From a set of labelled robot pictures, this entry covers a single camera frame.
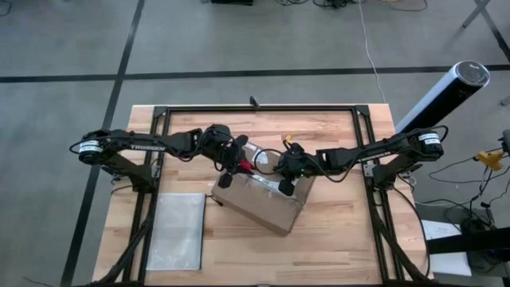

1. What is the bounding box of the white floor cable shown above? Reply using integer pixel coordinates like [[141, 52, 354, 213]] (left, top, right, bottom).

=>
[[357, 0, 388, 104]]

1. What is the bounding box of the black cable bundle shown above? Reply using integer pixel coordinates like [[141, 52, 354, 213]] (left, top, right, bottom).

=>
[[93, 191, 156, 287], [372, 214, 435, 287]]

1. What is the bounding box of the taped brown cardboard box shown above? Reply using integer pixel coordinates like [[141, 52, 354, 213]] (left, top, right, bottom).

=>
[[210, 142, 316, 238]]

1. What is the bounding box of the thin black cable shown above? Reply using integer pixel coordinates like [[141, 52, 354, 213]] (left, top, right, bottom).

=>
[[392, 183, 432, 278]]

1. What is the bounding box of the black metal beam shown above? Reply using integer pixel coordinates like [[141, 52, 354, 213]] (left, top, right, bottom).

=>
[[425, 226, 510, 257]]

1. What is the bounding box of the black cable tangle with adapter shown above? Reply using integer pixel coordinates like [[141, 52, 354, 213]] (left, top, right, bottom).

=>
[[414, 147, 510, 240]]

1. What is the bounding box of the grey mesh zipper pouch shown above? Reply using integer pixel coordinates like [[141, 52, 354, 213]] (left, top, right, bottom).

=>
[[145, 192, 222, 272]]

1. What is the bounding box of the black and white cylinder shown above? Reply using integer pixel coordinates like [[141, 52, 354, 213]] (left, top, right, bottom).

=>
[[395, 60, 492, 135]]

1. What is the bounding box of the black aluminium rig frame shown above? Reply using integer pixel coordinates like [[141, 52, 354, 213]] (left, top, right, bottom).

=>
[[121, 104, 404, 287]]

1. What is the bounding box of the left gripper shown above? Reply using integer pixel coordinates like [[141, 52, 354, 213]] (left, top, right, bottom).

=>
[[210, 131, 252, 191]]

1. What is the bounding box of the grey desk leg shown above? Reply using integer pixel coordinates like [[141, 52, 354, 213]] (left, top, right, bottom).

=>
[[461, 0, 495, 29]]

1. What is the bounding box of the yellow clamp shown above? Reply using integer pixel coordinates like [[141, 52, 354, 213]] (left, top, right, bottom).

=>
[[473, 149, 505, 173]]

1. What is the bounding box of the white box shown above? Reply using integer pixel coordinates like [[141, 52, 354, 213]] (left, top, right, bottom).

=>
[[421, 219, 473, 277]]

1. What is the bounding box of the red utility knife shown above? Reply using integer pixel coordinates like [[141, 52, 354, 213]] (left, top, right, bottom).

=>
[[237, 158, 257, 174]]

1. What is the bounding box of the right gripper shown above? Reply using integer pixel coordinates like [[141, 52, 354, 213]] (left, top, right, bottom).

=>
[[275, 142, 320, 197]]

